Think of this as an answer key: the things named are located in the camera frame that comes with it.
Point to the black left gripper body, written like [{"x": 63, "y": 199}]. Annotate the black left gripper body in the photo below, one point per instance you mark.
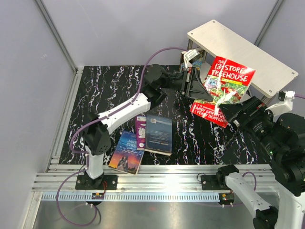
[{"x": 186, "y": 77}]

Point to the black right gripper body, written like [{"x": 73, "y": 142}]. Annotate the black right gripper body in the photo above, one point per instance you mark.
[{"x": 259, "y": 120}]

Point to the yellow 169-Storey Treehouse book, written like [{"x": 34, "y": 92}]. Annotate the yellow 169-Storey Treehouse book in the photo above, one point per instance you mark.
[{"x": 197, "y": 64}]

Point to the red 13-Storey Treehouse book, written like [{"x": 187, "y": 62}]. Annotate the red 13-Storey Treehouse book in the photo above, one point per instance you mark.
[{"x": 227, "y": 82}]

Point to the dark blue book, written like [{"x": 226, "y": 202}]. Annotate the dark blue book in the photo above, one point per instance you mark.
[{"x": 158, "y": 135}]

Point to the purple paperback book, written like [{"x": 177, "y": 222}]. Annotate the purple paperback book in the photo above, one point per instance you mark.
[{"x": 140, "y": 131}]

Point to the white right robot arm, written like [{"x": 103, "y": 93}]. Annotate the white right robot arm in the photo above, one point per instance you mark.
[{"x": 282, "y": 136}]

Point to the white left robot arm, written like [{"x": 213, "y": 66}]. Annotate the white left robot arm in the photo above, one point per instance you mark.
[{"x": 97, "y": 135}]

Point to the white two-tier shelf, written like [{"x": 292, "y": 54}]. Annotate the white two-tier shelf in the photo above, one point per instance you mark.
[{"x": 271, "y": 74}]

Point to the Jane Eyre book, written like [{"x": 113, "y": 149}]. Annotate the Jane Eyre book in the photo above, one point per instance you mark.
[{"x": 126, "y": 157}]

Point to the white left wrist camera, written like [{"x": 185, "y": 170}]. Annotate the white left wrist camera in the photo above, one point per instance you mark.
[{"x": 190, "y": 57}]

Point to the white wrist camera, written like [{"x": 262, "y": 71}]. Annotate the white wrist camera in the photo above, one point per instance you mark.
[
  {"x": 284, "y": 104},
  {"x": 190, "y": 57}
]

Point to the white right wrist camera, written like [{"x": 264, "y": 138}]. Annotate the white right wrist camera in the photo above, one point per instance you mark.
[{"x": 284, "y": 104}]

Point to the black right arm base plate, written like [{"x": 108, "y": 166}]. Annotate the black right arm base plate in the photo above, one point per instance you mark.
[{"x": 210, "y": 183}]

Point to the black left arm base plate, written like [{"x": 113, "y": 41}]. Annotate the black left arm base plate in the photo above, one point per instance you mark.
[{"x": 108, "y": 182}]

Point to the aluminium frame rail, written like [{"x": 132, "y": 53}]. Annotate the aluminium frame rail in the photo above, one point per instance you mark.
[{"x": 152, "y": 183}]

